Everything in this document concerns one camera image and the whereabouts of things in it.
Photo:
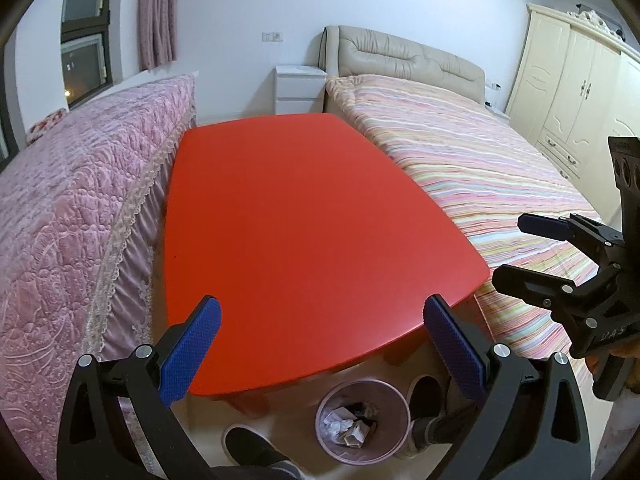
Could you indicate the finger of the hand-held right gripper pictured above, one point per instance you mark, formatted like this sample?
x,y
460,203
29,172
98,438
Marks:
x,y
565,230
535,287

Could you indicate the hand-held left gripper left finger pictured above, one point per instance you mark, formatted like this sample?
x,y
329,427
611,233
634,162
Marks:
x,y
192,350

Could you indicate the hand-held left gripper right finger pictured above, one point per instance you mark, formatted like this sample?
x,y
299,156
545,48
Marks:
x,y
456,350

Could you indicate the pink trash bin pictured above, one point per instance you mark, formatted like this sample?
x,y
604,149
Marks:
x,y
362,452

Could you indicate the person's right hand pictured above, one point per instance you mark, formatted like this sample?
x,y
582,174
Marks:
x,y
631,347

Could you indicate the striped bed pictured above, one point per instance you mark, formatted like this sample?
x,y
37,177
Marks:
x,y
475,170

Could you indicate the cream wardrobe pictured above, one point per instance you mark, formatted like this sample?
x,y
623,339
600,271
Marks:
x,y
575,90

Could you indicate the red table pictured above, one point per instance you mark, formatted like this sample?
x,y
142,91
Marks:
x,y
310,240

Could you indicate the pink quilted lace cover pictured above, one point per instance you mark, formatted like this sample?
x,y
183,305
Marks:
x,y
65,220

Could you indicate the beige padded headboard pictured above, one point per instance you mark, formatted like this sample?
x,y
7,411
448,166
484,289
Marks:
x,y
400,55

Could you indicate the red white patterned cushion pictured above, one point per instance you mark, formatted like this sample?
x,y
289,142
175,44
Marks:
x,y
46,126

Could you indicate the white nightstand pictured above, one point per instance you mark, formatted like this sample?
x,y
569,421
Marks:
x,y
297,87

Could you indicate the dark framed window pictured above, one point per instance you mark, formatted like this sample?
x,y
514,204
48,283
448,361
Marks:
x,y
82,60

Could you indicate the pink curtain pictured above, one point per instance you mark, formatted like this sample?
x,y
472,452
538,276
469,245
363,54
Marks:
x,y
159,15

